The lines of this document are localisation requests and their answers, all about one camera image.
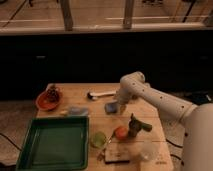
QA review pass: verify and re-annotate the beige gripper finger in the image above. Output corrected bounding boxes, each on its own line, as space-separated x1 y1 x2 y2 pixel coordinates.
119 104 127 114

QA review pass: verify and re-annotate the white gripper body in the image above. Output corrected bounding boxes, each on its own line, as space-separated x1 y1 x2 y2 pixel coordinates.
116 88 131 105

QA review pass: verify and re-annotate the blue sponge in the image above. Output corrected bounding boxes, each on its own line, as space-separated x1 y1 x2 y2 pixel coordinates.
104 102 119 114

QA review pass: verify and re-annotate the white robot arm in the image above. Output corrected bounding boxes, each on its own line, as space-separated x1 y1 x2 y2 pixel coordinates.
116 71 213 171

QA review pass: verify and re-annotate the green plastic tray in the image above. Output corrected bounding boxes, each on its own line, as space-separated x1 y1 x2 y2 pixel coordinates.
16 117 89 171

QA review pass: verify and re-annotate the dark red bowl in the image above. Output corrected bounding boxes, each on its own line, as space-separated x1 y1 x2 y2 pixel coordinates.
131 94 139 100

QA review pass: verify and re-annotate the dark cup with greens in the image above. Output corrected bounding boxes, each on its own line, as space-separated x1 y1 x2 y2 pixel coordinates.
128 114 152 137

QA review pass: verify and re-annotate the orange tomato toy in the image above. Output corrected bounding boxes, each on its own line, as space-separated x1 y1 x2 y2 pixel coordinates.
114 126 128 140

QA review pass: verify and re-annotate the green small cup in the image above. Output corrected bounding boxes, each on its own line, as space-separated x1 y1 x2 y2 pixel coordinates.
90 132 106 148

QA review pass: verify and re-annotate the light blue plastic bag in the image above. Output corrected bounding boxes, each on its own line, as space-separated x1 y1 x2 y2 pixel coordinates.
60 106 89 116

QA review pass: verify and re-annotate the wooden block with black base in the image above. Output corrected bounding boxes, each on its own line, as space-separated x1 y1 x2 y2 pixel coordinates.
104 148 130 164

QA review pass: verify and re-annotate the white plastic cup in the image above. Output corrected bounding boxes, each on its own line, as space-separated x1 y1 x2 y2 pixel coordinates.
140 141 159 162

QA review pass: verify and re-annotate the metal spoon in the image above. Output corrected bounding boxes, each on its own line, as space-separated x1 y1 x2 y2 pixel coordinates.
97 131 115 161

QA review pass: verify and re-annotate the bunch of dark grapes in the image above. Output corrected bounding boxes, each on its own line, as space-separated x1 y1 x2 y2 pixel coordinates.
46 85 59 102

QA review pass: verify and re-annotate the orange plate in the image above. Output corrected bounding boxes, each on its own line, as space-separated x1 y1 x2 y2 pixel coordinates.
35 91 63 111

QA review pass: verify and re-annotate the white handled dish brush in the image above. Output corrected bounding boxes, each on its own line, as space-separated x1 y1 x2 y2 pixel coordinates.
87 91 116 100

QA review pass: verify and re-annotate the black cable on floor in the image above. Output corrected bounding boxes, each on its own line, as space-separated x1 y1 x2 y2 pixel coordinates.
165 138 184 163

